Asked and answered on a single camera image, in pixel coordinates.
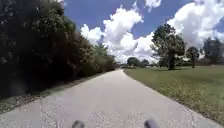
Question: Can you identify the small round tree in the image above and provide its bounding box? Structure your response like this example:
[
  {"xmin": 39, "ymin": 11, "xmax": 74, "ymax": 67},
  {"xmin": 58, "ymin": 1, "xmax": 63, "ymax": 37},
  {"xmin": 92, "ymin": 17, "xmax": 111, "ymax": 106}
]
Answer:
[{"xmin": 185, "ymin": 46, "xmax": 200, "ymax": 69}]

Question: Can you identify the large tall tree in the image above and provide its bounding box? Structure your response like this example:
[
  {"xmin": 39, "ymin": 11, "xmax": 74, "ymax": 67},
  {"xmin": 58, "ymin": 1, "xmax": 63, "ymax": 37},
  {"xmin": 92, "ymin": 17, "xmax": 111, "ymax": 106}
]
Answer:
[{"xmin": 150, "ymin": 23, "xmax": 186, "ymax": 71}]

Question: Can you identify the dark broad tree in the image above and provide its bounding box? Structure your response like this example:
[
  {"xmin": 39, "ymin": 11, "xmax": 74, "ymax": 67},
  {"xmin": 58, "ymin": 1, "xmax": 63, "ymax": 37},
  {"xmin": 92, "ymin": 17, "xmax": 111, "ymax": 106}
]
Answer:
[{"xmin": 202, "ymin": 37, "xmax": 224, "ymax": 66}]

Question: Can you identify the dense dark wood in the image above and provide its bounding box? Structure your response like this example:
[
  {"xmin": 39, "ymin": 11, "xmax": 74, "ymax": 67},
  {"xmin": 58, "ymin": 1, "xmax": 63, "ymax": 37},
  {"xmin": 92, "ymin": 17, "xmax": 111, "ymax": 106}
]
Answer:
[{"xmin": 0, "ymin": 0, "xmax": 118, "ymax": 100}]

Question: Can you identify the green grass field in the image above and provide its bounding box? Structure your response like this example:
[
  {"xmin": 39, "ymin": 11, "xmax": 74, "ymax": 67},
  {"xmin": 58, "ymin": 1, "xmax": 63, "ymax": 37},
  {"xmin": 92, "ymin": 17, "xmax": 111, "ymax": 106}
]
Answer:
[{"xmin": 122, "ymin": 64, "xmax": 224, "ymax": 127}]

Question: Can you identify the distant row of trees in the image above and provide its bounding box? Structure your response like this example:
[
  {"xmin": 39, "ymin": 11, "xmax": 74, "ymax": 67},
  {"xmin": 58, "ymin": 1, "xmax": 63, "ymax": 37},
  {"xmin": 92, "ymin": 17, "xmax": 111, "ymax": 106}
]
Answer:
[{"xmin": 120, "ymin": 56, "xmax": 160, "ymax": 69}]

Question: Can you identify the grass and dirt verge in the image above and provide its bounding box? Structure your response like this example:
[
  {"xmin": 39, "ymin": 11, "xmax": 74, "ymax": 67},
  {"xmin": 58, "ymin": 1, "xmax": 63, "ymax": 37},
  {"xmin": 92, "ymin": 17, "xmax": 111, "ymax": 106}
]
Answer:
[{"xmin": 0, "ymin": 71, "xmax": 108, "ymax": 115}]

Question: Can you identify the grey asphalt road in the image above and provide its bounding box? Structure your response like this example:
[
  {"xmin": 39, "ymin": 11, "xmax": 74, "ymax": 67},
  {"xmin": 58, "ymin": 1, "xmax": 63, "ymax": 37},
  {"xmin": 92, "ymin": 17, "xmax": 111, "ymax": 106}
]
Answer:
[{"xmin": 0, "ymin": 68, "xmax": 224, "ymax": 128}]

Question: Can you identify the robot's own part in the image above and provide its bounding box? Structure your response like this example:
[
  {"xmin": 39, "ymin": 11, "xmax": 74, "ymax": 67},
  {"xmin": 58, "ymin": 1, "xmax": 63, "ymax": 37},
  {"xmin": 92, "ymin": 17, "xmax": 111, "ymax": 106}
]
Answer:
[
  {"xmin": 71, "ymin": 120, "xmax": 86, "ymax": 128},
  {"xmin": 144, "ymin": 118, "xmax": 160, "ymax": 128}
]

